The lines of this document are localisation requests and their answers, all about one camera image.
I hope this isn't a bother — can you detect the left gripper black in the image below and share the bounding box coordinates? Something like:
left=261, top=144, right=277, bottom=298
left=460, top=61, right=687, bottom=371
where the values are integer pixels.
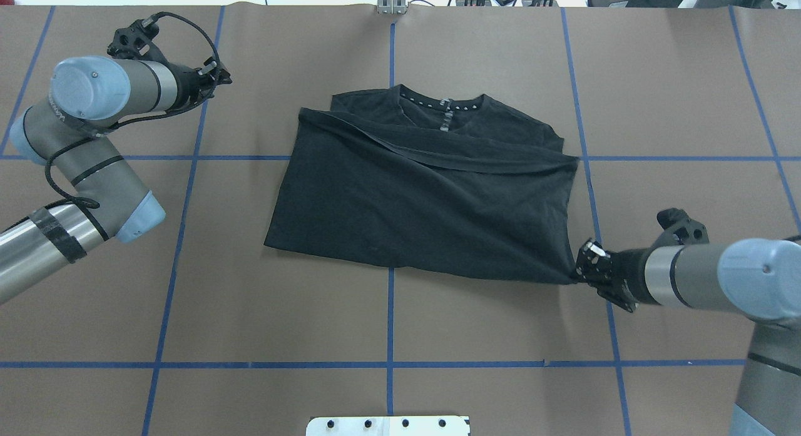
left=169, top=59, right=233, bottom=108

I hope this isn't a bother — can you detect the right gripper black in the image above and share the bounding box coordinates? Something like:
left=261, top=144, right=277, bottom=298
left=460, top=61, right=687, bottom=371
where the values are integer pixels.
left=576, top=239, right=648, bottom=313

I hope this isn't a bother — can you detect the black graphic t-shirt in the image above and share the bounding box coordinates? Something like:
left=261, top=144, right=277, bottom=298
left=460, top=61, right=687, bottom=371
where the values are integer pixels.
left=264, top=84, right=578, bottom=285

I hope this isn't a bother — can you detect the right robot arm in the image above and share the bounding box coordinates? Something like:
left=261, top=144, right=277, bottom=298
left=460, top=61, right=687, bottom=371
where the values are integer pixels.
left=575, top=238, right=800, bottom=435

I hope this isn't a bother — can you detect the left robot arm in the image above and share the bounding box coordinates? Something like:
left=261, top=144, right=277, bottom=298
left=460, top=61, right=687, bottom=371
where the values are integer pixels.
left=1, top=55, right=232, bottom=303

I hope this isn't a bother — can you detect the brown paper table cover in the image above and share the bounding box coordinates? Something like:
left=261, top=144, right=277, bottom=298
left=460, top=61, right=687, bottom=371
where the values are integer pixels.
left=1, top=3, right=800, bottom=435

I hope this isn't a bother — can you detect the blue tape line crosswise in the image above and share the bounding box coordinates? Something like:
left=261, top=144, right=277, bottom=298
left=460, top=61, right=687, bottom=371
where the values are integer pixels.
left=1, top=359, right=745, bottom=370

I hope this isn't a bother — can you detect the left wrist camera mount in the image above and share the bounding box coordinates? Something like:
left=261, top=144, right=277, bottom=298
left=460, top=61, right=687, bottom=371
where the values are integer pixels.
left=106, top=19, right=160, bottom=61

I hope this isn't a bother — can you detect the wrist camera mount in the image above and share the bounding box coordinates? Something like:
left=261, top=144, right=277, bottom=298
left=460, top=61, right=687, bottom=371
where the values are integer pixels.
left=106, top=19, right=160, bottom=61
left=652, top=208, right=710, bottom=248

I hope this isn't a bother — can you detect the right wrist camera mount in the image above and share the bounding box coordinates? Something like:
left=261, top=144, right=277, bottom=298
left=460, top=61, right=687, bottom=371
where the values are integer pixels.
left=652, top=208, right=710, bottom=248

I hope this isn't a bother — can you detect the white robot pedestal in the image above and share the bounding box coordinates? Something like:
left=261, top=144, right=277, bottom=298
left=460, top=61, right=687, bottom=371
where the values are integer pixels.
left=305, top=415, right=472, bottom=435

